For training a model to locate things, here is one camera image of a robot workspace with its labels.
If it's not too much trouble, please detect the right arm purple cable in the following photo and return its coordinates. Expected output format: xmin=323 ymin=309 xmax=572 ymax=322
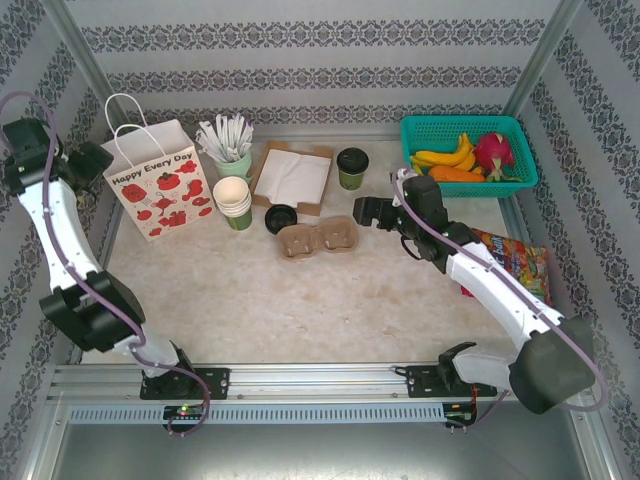
xmin=391 ymin=172 xmax=609 ymax=434

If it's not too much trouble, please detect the aluminium frame post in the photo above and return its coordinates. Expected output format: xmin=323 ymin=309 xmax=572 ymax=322
xmin=42 ymin=0 xmax=126 ymax=131
xmin=502 ymin=0 xmax=586 ymax=121

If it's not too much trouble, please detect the yellow banana bunch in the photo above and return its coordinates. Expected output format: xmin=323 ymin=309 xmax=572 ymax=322
xmin=409 ymin=132 xmax=477 ymax=174

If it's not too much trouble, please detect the white paper napkin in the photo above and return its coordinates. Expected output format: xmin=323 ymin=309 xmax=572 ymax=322
xmin=254 ymin=148 xmax=332 ymax=207

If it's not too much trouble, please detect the orange toy carrot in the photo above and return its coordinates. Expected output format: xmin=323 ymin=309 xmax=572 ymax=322
xmin=427 ymin=165 xmax=487 ymax=184

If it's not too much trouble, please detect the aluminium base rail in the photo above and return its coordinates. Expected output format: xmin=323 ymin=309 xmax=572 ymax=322
xmin=48 ymin=363 xmax=594 ymax=402

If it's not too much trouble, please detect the stack of paper cups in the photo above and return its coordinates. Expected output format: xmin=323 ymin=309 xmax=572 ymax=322
xmin=212 ymin=176 xmax=253 ymax=232

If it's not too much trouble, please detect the white red printed paper bag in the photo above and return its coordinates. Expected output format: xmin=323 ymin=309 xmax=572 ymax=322
xmin=102 ymin=93 xmax=218 ymax=244

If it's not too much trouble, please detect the mint green straw holder mug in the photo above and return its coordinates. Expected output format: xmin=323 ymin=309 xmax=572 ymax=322
xmin=214 ymin=148 xmax=255 ymax=187

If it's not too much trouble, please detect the pink dragon fruit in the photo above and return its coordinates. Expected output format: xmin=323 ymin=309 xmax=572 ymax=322
xmin=473 ymin=130 xmax=524 ymax=184

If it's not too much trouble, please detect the brown pulp cup carrier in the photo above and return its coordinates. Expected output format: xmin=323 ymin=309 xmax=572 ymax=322
xmin=276 ymin=215 xmax=359 ymax=262

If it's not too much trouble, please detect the black plastic cup lid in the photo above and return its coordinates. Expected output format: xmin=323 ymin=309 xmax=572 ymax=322
xmin=336 ymin=147 xmax=370 ymax=175

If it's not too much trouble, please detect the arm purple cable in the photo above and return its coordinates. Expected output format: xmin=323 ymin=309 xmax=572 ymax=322
xmin=0 ymin=91 xmax=214 ymax=437
xmin=391 ymin=172 xmax=609 ymax=434

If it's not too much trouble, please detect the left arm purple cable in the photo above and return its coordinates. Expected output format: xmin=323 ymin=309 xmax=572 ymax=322
xmin=0 ymin=91 xmax=214 ymax=437

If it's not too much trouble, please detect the teal plastic basket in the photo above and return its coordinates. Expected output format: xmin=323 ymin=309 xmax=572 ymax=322
xmin=399 ymin=115 xmax=540 ymax=200

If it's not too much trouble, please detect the colourful fruit candy bag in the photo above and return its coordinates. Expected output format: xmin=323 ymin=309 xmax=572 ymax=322
xmin=459 ymin=227 xmax=556 ymax=307

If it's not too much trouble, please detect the brown cardboard napkin tray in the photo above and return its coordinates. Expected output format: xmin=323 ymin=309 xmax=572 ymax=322
xmin=249 ymin=140 xmax=335 ymax=217

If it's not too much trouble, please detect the grey slotted cable duct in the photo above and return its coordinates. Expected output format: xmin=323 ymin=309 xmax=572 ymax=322
xmin=67 ymin=403 xmax=447 ymax=424

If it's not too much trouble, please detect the grey sheet metal shelf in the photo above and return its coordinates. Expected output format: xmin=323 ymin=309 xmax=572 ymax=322
xmin=22 ymin=397 xmax=619 ymax=480

